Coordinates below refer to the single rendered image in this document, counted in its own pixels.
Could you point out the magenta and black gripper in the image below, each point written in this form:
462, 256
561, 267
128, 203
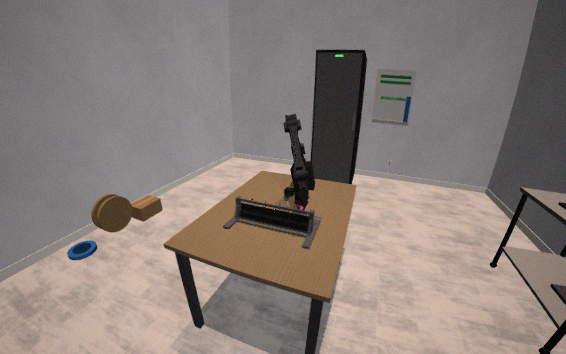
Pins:
303, 202

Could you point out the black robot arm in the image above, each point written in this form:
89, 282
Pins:
300, 175

